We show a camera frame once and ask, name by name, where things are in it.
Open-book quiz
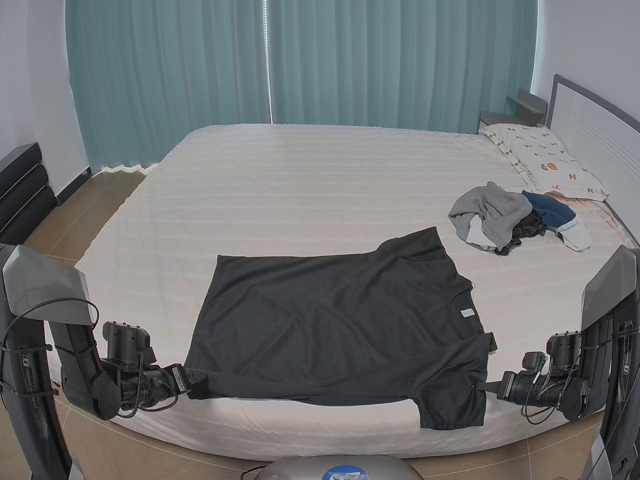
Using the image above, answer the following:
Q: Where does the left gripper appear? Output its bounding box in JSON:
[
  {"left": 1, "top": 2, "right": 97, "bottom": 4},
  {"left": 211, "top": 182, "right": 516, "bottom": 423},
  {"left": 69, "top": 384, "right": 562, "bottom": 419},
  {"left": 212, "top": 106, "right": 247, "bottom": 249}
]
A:
[{"left": 145, "top": 364, "right": 193, "bottom": 402}]

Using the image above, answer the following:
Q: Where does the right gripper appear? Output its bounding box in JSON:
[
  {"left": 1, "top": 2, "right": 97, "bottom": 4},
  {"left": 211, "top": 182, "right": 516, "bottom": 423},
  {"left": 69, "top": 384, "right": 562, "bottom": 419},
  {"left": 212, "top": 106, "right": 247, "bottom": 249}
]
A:
[{"left": 500, "top": 370, "right": 543, "bottom": 404}]

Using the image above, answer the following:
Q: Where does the black T-shirt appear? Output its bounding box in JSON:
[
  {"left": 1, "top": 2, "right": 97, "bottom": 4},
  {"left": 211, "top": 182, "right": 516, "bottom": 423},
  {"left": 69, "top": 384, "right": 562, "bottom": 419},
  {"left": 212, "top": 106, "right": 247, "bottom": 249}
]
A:
[{"left": 184, "top": 226, "right": 499, "bottom": 430}]

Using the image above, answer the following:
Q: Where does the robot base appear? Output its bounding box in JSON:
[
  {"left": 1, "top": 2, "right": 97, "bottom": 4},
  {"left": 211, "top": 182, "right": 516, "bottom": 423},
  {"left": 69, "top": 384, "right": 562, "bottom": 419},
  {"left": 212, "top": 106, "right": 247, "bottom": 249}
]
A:
[{"left": 255, "top": 457, "right": 426, "bottom": 480}]

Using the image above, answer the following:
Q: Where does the pile of clothes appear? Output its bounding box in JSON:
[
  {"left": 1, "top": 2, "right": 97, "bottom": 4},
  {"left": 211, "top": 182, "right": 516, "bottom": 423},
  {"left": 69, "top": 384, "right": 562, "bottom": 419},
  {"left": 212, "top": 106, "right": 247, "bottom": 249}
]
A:
[{"left": 448, "top": 181, "right": 592, "bottom": 256}]

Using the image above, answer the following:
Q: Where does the bed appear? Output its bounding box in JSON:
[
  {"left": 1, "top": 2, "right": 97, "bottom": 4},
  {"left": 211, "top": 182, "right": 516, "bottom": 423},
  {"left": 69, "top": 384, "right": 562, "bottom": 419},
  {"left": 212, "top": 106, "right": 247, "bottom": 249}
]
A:
[{"left": 65, "top": 74, "right": 640, "bottom": 459}]

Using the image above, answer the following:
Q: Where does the white printed pillow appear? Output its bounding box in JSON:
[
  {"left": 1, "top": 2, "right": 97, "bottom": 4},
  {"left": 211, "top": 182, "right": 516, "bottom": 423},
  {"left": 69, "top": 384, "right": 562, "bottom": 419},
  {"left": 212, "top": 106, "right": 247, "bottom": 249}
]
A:
[{"left": 478, "top": 123, "right": 608, "bottom": 201}]

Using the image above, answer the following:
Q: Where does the black chest of drawers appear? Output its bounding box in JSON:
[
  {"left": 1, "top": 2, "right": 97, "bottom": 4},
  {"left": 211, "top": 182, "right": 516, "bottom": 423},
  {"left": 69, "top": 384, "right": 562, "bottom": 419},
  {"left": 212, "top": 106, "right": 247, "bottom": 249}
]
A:
[{"left": 0, "top": 142, "right": 56, "bottom": 241}]

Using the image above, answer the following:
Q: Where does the grey bedside table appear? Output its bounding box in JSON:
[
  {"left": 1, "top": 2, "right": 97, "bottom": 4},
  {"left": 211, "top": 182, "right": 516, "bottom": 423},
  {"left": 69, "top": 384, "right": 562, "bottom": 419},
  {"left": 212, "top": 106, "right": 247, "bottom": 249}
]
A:
[{"left": 479, "top": 88, "right": 548, "bottom": 129}]

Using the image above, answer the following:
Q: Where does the blue-green curtain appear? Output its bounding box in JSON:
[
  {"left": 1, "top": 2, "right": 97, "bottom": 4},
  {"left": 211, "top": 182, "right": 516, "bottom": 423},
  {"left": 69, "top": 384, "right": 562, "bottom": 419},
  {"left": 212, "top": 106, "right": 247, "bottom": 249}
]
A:
[
  {"left": 265, "top": 0, "right": 538, "bottom": 131},
  {"left": 66, "top": 0, "right": 273, "bottom": 174}
]

